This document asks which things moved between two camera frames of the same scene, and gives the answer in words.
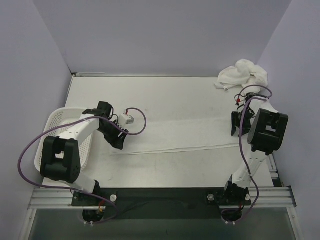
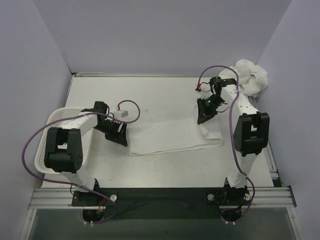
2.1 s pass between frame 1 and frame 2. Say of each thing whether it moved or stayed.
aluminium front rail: stayed
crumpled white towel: stayed
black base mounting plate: stayed
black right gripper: moved
